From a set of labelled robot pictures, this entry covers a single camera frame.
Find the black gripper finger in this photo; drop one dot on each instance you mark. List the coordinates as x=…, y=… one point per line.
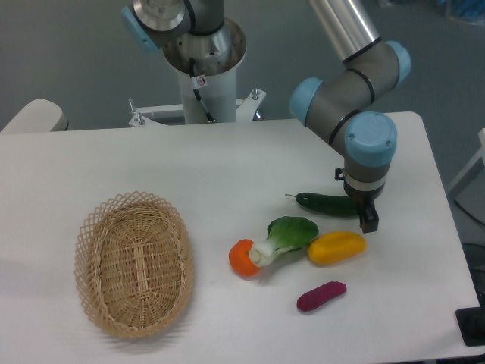
x=368, y=217

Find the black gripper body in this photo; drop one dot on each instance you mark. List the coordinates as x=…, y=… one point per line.
x=363, y=194

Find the dark green cucumber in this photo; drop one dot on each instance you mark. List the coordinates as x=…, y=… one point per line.
x=336, y=206

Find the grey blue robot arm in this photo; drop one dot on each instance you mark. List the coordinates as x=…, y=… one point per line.
x=338, y=111

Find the yellow bell pepper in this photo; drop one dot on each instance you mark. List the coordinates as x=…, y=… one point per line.
x=335, y=247

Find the green bok choy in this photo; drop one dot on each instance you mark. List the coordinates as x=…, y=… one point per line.
x=285, y=234

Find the purple sweet potato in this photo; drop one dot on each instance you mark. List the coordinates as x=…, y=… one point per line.
x=320, y=295

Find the white furniture at right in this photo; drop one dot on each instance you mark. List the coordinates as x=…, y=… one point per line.
x=470, y=171

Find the orange carrot piece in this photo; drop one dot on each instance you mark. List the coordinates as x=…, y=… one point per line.
x=239, y=259

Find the black device at edge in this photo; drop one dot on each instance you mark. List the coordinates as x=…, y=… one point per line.
x=471, y=325

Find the woven wicker basket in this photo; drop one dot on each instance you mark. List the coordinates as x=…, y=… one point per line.
x=133, y=265

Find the white chair back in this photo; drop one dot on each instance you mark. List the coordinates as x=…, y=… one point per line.
x=38, y=116

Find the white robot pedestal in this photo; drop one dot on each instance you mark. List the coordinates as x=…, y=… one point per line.
x=206, y=69

